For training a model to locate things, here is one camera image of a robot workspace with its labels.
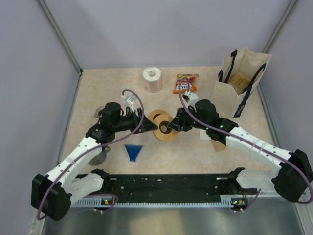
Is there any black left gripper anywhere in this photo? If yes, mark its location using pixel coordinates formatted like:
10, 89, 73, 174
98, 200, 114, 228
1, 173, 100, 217
112, 108, 158, 134

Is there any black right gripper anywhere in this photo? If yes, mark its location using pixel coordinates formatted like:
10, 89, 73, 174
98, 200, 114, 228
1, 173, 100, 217
169, 105, 209, 132

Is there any wooden dripper ring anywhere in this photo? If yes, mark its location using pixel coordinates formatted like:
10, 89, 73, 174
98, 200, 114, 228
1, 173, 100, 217
152, 114, 178, 142
148, 109, 166, 122

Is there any brown paper coffee filter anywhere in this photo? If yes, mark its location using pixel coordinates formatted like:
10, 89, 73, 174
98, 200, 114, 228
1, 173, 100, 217
211, 140, 226, 152

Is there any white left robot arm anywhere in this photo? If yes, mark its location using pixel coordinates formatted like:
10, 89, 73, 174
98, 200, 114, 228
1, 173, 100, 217
31, 102, 158, 221

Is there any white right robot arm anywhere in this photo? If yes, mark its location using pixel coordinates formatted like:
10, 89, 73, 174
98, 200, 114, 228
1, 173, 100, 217
168, 99, 313, 202

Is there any orange snack bag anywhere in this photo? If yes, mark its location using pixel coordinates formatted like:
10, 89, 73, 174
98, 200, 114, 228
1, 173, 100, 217
173, 73, 199, 94

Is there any white toilet paper roll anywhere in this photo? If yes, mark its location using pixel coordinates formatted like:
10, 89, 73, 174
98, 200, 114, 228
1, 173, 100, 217
143, 67, 162, 93

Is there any brown box in bag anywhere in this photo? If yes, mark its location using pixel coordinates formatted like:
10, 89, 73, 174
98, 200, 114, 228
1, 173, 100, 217
229, 72, 250, 95

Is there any cream canvas tote bag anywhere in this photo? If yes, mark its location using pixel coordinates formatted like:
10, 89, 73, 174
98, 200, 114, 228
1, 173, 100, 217
210, 47, 272, 118

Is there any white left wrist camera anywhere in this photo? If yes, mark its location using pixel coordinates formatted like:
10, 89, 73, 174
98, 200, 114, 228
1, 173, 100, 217
122, 94, 137, 107

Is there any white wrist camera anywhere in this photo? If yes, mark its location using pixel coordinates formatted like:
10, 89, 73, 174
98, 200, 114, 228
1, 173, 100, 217
183, 91, 199, 108
122, 94, 137, 107

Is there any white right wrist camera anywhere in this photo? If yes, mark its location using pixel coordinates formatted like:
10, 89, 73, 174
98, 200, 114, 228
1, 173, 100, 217
183, 91, 199, 108

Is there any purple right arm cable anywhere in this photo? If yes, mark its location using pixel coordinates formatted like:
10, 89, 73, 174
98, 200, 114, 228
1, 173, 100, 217
178, 77, 313, 205

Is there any glass pitcher with handle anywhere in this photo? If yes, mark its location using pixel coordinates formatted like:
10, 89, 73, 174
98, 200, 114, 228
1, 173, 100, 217
89, 146, 111, 166

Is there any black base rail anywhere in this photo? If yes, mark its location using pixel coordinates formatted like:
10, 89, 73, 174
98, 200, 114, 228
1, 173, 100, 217
91, 174, 256, 203

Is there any grey slotted cable duct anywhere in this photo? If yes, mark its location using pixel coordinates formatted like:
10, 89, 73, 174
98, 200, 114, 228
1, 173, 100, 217
71, 196, 248, 209

